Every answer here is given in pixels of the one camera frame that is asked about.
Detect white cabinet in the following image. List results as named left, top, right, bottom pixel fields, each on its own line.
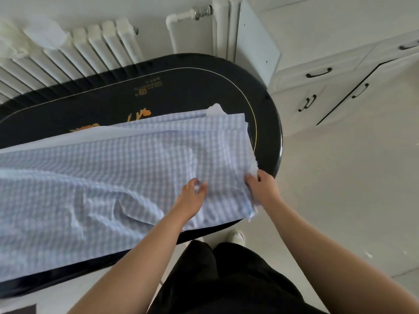
left=259, top=0, right=419, bottom=138

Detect white radiator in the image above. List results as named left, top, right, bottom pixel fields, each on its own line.
left=0, top=17, right=145, bottom=105

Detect person's right forearm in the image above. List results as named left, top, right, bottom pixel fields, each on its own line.
left=262, top=198, right=419, bottom=314

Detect person's left forearm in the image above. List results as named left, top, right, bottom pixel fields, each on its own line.
left=67, top=209, right=191, bottom=314

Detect blue checked cloth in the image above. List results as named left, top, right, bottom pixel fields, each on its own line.
left=0, top=103, right=260, bottom=283

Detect white cloth bundle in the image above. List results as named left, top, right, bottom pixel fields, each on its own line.
left=22, top=15, right=71, bottom=51

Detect person's left hand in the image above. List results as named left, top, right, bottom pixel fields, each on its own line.
left=170, top=177, right=209, bottom=223

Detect person's right hand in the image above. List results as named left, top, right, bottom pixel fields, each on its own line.
left=245, top=169, right=284, bottom=207

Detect grey-white flat panel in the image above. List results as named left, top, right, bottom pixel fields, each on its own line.
left=235, top=0, right=282, bottom=92

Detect white vertical pipe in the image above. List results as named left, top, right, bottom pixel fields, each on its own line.
left=212, top=0, right=228, bottom=60
left=227, top=0, right=242, bottom=63

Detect white pipe with metal valve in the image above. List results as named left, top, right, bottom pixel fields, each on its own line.
left=166, top=5, right=214, bottom=55

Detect person's black trousers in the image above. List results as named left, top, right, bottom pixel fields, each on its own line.
left=148, top=240, right=328, bottom=314

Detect person's white shoe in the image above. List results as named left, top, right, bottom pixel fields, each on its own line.
left=227, top=229, right=246, bottom=247

